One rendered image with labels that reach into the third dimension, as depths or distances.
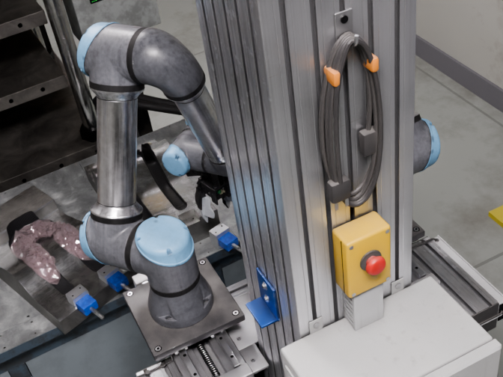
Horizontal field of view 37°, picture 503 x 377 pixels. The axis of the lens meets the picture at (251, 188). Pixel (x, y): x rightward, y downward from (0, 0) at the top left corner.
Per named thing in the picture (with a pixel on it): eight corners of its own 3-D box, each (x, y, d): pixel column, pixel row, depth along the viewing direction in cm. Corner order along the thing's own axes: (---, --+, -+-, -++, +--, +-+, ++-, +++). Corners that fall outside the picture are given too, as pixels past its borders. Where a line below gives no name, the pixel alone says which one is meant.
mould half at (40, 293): (138, 278, 216) (129, 251, 209) (65, 334, 203) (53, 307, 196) (43, 210, 246) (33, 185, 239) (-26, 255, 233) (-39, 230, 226)
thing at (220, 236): (253, 255, 218) (250, 241, 214) (240, 265, 215) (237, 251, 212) (224, 235, 226) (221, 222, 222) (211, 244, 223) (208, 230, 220)
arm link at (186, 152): (195, 158, 179) (216, 132, 186) (156, 150, 184) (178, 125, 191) (200, 184, 184) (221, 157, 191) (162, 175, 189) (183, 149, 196)
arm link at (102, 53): (129, 282, 163) (131, 28, 146) (74, 265, 169) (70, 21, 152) (159, 262, 174) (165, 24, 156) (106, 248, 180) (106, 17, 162)
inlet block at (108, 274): (144, 295, 207) (139, 281, 203) (129, 306, 204) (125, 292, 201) (114, 274, 215) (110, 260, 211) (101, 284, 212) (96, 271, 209)
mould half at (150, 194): (221, 230, 227) (215, 197, 219) (143, 267, 219) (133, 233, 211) (157, 152, 263) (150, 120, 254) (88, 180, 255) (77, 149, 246)
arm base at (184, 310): (224, 310, 171) (217, 280, 165) (163, 339, 167) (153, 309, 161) (197, 270, 182) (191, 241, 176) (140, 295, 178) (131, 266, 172)
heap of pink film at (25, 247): (99, 253, 217) (93, 234, 213) (49, 289, 209) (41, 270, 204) (50, 218, 233) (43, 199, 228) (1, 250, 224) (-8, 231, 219)
